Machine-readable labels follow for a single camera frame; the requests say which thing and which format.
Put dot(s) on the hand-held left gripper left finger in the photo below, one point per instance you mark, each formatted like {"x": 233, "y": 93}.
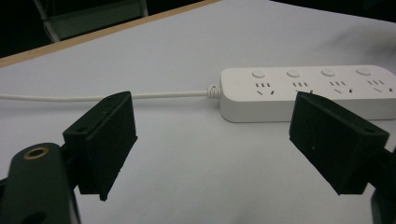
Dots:
{"x": 107, "y": 146}

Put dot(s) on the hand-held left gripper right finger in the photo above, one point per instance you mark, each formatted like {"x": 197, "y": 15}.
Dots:
{"x": 333, "y": 143}

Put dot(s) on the white power strip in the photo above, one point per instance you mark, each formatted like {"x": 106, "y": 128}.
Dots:
{"x": 281, "y": 93}

